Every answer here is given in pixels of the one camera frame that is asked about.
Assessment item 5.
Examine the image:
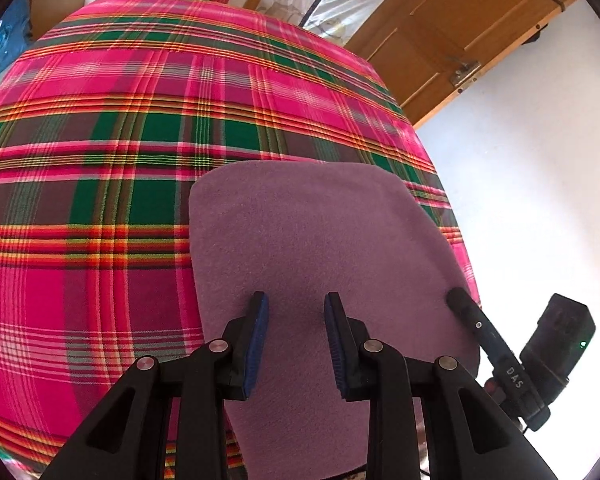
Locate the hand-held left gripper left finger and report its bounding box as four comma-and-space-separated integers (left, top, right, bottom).
40, 291, 271, 480

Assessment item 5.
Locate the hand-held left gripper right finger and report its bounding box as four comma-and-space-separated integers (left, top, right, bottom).
324, 291, 558, 480

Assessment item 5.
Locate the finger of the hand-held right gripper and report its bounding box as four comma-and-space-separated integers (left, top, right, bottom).
446, 287, 512, 361

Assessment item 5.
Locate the purple fleece garment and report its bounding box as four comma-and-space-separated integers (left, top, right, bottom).
189, 161, 482, 480

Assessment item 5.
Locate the person's right hand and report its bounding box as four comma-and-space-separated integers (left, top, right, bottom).
483, 377, 506, 403

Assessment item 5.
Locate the pink green plaid blanket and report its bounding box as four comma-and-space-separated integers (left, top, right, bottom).
0, 0, 481, 480

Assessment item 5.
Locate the metal door lock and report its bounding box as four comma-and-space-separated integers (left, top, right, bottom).
445, 55, 482, 92

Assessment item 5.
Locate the blue printed tote bag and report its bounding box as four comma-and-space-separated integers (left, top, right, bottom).
0, 0, 33, 93

